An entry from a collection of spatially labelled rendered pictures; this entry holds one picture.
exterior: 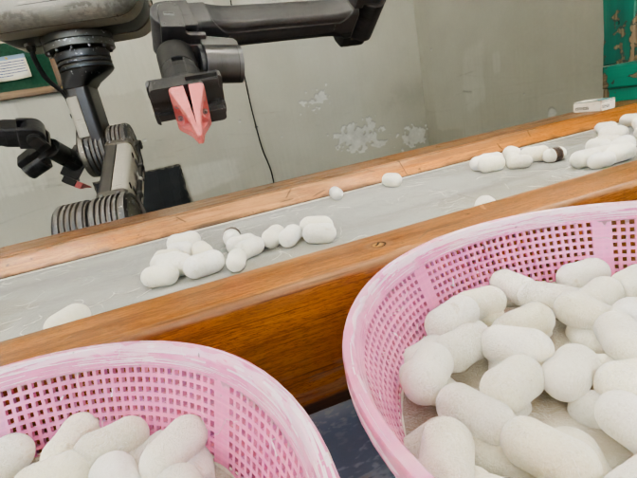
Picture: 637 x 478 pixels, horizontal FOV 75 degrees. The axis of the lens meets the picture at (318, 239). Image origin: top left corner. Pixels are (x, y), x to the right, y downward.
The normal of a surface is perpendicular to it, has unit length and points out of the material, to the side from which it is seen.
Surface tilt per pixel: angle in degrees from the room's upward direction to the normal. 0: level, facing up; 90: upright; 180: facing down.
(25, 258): 45
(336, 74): 90
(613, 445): 0
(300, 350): 90
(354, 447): 0
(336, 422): 0
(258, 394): 75
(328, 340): 90
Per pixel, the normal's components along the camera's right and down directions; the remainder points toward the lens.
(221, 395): -0.65, 0.03
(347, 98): 0.37, 0.20
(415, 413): -0.19, -0.94
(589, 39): -0.91, 0.28
